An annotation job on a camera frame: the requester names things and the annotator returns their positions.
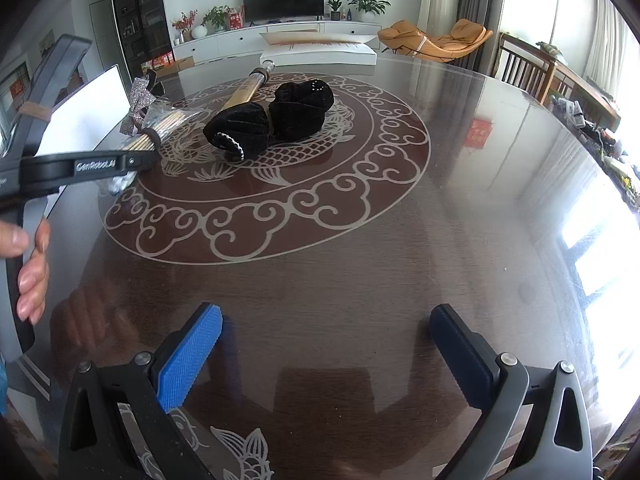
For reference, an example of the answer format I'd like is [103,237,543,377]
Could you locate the orange lounge chair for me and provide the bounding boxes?
[377,18,494,64]

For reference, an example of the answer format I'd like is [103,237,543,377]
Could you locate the white television cabinet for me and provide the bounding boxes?
[172,20,382,64]

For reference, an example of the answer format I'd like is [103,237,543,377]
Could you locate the black television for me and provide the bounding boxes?
[242,0,325,24]

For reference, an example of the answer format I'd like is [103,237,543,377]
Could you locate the clear bag of toothpicks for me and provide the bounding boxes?
[105,102,199,197]

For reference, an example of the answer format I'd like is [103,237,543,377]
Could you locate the cardboard boxes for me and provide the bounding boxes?
[141,54,197,79]

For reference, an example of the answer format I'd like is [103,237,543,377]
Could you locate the large green potted plant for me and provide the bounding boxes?
[347,0,392,24]

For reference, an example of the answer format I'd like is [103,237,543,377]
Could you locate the black velvet hair bow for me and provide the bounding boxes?
[202,79,335,163]

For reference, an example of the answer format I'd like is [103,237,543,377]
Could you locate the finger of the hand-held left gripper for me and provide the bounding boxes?
[118,152,162,179]

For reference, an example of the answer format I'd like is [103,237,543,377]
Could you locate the person's left hand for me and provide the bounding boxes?
[0,219,52,326]

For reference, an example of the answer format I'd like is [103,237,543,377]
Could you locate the bushy green potted plant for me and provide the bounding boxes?
[202,5,232,34]

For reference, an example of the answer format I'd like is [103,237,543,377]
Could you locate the white flat box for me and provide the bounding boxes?
[259,30,379,67]

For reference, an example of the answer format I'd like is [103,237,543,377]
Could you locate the dark wooden chair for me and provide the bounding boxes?
[492,32,557,104]

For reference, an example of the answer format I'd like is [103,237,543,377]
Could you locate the cluttered wooden side table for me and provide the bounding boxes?
[536,39,624,132]

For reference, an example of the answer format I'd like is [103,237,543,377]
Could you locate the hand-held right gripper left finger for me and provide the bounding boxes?
[58,301,236,480]

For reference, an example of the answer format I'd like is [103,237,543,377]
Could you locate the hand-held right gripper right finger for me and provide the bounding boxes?
[430,303,594,480]

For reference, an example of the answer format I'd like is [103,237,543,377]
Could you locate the rhinestone bow hair clip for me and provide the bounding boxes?
[119,72,160,137]

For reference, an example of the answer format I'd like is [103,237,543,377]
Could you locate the red flowers in vase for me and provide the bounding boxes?
[171,9,207,42]

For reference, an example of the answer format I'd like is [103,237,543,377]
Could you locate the dark glass display cabinet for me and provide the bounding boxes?
[109,0,174,79]

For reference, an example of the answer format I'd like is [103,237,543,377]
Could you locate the white sheer curtain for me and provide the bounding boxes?
[584,0,640,112]

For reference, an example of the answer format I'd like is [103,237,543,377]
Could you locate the gold tube with cap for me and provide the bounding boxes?
[219,60,277,112]

